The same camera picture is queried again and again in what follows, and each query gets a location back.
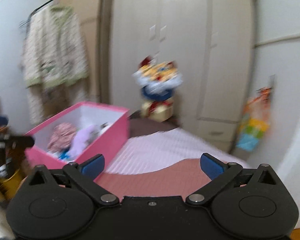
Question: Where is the beige wardrobe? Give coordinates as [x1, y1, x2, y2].
[110, 0, 254, 152]

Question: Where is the pink cardboard storage box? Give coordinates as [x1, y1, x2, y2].
[25, 101, 129, 169]

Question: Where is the white brown panda plush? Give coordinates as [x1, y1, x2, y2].
[97, 122, 112, 135]

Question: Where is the flower bouquet blue wrap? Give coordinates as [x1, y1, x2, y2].
[132, 56, 183, 97]

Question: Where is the blue wet wipes pack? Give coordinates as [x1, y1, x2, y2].
[58, 149, 71, 161]

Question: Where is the pink floral fabric cap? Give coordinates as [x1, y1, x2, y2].
[47, 122, 77, 152]

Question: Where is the cream gift box red ribbon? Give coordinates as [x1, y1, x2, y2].
[141, 98, 174, 119]

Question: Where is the colourful paper gift bag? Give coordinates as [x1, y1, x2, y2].
[236, 87, 272, 152]

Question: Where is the striped pink bed sheet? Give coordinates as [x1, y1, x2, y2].
[93, 117, 251, 202]

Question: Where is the purple cat plush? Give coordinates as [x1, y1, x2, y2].
[69, 125, 98, 160]

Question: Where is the white door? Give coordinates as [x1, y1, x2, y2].
[275, 29, 300, 228]

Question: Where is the dark suitcase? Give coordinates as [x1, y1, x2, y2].
[129, 110, 180, 127]

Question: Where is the cream knit cardigan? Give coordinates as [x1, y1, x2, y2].
[22, 5, 89, 125]

